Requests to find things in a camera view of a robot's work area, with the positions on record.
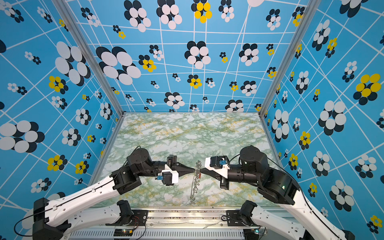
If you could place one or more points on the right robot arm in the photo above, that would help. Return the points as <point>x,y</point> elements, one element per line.
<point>278,187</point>

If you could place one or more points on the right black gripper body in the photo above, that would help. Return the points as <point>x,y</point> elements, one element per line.
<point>225,183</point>

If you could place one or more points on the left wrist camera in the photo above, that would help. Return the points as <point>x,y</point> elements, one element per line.
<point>168,177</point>

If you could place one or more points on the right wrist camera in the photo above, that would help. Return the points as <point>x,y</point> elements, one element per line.
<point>218,164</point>

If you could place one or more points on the corner aluminium post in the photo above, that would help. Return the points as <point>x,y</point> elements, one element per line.
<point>289,54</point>
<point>81,42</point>

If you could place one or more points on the right corner aluminium post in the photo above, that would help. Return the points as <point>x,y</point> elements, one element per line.
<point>289,54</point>

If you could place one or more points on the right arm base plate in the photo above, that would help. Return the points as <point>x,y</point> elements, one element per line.
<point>234,219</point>

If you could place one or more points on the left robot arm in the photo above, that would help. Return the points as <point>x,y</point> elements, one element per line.
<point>57,218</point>

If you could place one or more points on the left corner aluminium post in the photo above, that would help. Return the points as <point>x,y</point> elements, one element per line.
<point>81,42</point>

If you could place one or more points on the grey metal key ring plate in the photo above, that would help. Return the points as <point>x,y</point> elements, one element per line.
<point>196,182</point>

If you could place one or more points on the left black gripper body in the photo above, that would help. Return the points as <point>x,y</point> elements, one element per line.
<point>172,167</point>

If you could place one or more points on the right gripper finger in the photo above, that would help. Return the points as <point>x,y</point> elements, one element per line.
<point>205,170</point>
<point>214,175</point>

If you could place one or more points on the perforated cable duct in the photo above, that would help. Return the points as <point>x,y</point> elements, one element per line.
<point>157,234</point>

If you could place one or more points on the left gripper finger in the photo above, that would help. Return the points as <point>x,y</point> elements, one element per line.
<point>182,167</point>
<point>185,172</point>

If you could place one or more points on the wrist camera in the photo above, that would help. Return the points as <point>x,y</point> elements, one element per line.
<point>168,177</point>
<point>218,164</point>

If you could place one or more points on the aluminium front rail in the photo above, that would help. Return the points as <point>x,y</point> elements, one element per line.
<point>191,218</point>

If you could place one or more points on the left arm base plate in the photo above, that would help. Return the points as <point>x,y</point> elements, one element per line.
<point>136,218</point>

